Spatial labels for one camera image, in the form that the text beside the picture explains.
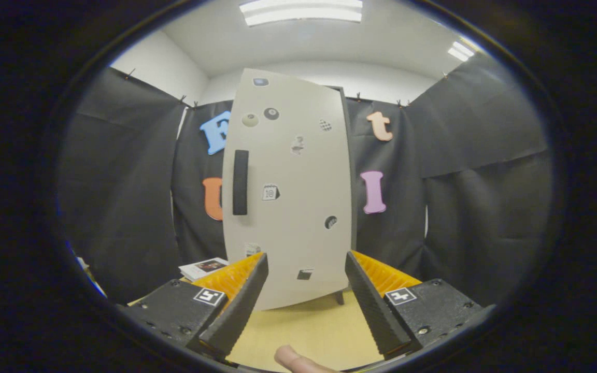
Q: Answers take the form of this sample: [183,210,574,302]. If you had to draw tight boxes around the small ceiling light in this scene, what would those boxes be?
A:
[447,40,475,63]

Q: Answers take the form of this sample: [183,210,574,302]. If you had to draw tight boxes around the long ceiling light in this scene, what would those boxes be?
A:
[239,0,364,26]

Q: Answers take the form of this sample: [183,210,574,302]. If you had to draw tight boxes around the black backdrop cloth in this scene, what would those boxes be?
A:
[55,52,556,306]

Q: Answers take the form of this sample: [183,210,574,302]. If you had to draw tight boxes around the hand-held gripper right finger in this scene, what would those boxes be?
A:
[344,250,496,362]

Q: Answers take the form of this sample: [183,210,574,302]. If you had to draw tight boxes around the white book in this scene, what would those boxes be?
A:
[178,257,230,282]

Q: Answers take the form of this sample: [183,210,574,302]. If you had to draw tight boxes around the white shoe cabinet door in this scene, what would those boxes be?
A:
[222,68,353,311]

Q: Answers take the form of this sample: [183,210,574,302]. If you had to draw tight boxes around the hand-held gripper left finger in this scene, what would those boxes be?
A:
[117,252,269,362]

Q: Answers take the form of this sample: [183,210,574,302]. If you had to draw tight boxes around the black door handle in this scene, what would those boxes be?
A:
[232,150,250,216]

